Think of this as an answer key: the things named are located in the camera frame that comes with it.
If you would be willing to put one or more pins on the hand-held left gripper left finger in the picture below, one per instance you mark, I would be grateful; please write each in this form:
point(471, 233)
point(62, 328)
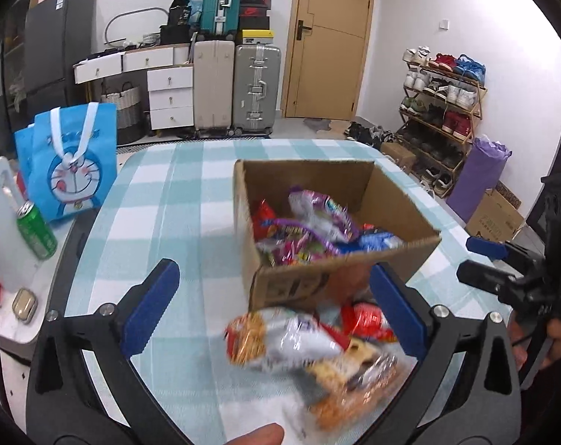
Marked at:
point(150, 306)

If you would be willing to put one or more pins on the printed cardboard box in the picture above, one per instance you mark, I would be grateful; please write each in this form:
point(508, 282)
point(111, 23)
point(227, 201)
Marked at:
point(494, 218)

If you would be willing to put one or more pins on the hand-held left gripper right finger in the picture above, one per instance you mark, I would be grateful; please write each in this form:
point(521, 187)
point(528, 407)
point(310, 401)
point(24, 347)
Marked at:
point(396, 310)

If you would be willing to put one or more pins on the shoe rack with shoes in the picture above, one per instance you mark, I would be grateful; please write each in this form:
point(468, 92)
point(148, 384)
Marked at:
point(456, 120)

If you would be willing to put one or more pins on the black bag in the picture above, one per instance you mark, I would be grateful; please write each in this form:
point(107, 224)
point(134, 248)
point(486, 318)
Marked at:
point(178, 21)

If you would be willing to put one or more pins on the green drink can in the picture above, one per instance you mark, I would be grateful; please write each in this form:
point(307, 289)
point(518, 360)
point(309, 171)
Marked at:
point(37, 231)

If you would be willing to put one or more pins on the blue cartoon tote bag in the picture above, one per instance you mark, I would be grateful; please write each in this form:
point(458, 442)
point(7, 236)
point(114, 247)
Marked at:
point(76, 171)

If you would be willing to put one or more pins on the dark glass cabinet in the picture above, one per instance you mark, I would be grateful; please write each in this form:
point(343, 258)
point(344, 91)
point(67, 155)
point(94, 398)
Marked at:
point(9, 79)

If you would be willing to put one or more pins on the beige earbuds case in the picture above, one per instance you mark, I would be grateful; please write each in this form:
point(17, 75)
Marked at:
point(24, 306)

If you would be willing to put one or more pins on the grey floor cloth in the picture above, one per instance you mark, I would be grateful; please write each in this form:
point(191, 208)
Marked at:
point(317, 124)

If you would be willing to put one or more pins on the small white basket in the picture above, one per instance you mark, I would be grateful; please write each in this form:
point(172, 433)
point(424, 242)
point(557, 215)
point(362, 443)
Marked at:
point(153, 39)

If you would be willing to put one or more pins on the person's right hand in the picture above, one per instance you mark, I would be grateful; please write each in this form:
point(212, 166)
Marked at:
point(517, 343)

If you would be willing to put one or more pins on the person's left hand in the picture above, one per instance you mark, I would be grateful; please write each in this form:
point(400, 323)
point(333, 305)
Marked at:
point(257, 435)

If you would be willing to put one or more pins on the grey side table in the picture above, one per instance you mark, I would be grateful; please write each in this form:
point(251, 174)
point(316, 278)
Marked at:
point(53, 271)

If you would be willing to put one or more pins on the teal suitcase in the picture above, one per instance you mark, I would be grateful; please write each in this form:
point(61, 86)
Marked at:
point(222, 2)

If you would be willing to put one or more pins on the pile of dark shoes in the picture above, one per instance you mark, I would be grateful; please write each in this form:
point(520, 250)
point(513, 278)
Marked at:
point(368, 133)

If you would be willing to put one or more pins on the white orange noodle snack bag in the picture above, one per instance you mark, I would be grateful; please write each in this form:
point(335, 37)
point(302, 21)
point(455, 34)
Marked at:
point(285, 338)

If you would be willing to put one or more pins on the beige suitcase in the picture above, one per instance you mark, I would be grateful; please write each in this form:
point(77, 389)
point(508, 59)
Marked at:
point(214, 88)

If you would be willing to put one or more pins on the wooden door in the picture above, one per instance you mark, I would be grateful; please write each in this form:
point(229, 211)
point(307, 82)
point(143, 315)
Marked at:
point(331, 46)

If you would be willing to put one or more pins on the wicker laundry basket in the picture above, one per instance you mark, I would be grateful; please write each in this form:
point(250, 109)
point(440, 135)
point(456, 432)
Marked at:
point(123, 111)

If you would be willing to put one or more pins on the brown cardboard box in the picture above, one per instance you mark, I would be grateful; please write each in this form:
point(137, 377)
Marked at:
point(289, 285)

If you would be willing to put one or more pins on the dark grey refrigerator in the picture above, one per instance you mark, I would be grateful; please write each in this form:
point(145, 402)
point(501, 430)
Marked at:
point(53, 41)

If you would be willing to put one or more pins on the purple white candy packet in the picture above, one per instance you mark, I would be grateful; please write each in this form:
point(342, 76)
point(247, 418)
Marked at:
point(327, 213)

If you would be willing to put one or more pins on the blue cookie packet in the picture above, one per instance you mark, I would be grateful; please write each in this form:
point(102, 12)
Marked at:
point(378, 240)

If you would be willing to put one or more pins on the purple rolled mat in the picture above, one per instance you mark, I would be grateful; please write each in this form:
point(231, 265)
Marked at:
point(477, 181)

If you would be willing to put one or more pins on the small red snack packet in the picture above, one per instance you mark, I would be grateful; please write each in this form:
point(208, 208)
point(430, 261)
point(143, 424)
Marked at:
point(368, 322)

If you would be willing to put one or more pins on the white drawer dresser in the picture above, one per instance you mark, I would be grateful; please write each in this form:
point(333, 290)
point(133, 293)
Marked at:
point(169, 97)

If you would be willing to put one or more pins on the clear bread package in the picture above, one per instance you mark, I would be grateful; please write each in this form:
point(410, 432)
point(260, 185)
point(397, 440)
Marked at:
point(354, 389)

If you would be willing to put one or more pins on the white electric kettle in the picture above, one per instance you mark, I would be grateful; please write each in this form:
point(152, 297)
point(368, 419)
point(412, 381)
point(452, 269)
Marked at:
point(7, 241)

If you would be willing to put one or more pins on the small plain cardboard box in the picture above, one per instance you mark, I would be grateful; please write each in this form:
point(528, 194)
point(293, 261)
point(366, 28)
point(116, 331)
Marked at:
point(399, 154)

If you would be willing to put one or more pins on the oval mirror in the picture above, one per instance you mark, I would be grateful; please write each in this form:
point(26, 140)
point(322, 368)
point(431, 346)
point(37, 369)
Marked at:
point(106, 28)

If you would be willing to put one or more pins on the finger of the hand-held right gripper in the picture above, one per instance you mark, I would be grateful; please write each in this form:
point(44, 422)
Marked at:
point(487, 245)
point(484, 278)

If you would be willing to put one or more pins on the silver suitcase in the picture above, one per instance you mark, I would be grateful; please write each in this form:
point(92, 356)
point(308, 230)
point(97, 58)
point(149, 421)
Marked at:
point(257, 88)

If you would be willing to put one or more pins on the stack of shoe boxes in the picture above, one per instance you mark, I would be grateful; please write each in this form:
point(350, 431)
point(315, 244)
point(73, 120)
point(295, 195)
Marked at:
point(255, 18)

